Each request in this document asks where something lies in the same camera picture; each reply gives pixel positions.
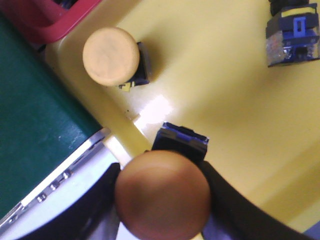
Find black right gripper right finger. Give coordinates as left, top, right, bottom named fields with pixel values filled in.
left=199, top=161, right=311, bottom=240

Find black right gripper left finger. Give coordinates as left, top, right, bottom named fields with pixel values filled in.
left=22, top=163, right=121, bottom=240

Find yellow mushroom push button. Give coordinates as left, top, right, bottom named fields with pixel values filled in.
left=82, top=27, right=151, bottom=92

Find green conveyor belt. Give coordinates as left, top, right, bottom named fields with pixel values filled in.
left=0, top=16, right=102, bottom=216

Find yellow plastic tray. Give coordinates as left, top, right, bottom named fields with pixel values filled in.
left=46, top=0, right=320, bottom=232

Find red plastic tray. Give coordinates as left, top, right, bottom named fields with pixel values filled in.
left=0, top=0, right=100, bottom=44

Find aluminium conveyor side rail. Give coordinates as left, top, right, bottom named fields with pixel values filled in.
left=0, top=128, right=114, bottom=240

